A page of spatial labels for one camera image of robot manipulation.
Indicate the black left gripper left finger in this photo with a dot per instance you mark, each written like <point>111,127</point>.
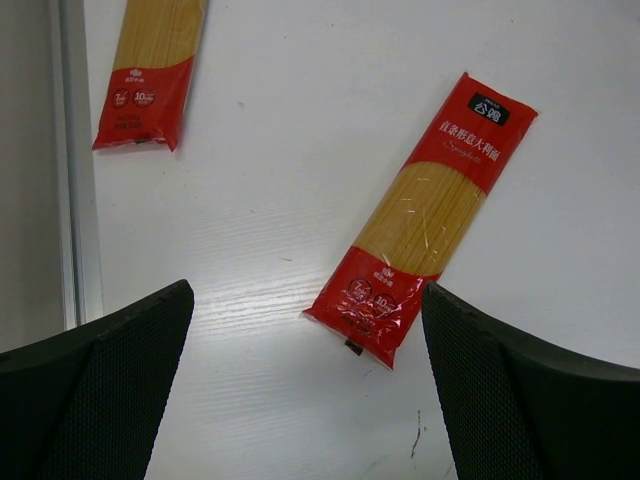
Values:
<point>87,403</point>

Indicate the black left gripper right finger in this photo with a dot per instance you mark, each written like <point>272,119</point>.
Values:
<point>518,407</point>

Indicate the red spaghetti bag centre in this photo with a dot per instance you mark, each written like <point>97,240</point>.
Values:
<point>374,295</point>

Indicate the red spaghetti bag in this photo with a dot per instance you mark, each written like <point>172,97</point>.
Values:
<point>374,295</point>
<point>151,74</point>

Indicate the red spaghetti bag far left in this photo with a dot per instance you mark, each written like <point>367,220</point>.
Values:
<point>151,74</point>

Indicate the aluminium table edge rail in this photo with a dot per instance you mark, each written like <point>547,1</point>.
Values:
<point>82,292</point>

